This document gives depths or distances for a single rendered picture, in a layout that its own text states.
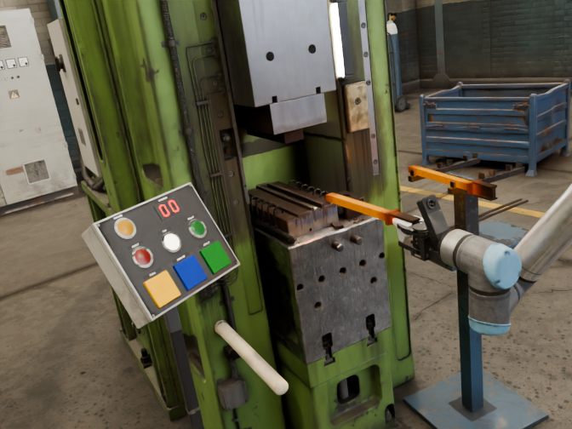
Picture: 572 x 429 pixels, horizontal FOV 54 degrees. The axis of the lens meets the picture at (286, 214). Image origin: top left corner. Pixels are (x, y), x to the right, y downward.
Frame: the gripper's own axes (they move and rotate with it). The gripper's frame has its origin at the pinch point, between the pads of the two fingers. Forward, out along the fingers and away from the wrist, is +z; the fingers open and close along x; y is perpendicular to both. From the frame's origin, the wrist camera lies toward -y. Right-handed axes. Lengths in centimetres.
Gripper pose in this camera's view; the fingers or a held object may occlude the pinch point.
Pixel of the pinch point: (398, 217)
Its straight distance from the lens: 153.2
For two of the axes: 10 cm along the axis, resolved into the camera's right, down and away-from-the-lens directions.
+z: -4.7, -2.5, 8.5
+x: 8.7, -2.8, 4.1
